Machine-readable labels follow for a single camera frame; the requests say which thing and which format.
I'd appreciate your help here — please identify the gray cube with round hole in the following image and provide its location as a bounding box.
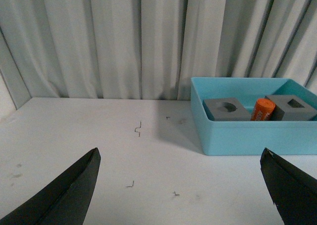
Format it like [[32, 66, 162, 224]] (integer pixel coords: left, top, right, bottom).
[[203, 98, 251, 121]]

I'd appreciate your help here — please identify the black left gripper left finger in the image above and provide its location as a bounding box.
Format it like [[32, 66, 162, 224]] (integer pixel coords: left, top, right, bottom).
[[0, 148, 101, 225]]

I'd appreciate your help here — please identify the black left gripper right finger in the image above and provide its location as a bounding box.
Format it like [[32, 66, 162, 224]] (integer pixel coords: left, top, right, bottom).
[[260, 148, 317, 225]]

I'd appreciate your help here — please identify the light blue plastic box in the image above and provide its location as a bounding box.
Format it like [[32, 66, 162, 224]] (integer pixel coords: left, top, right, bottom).
[[191, 77, 317, 156]]

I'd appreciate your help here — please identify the orange cylinder part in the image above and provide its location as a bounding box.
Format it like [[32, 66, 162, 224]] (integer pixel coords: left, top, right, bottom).
[[251, 98, 275, 121]]

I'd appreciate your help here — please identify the white pleated curtain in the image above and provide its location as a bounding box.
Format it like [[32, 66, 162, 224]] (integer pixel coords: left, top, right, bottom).
[[0, 0, 317, 109]]

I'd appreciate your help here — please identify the gray cube with rectangular slot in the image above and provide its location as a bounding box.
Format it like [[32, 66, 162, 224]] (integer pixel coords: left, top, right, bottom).
[[265, 95, 317, 121]]

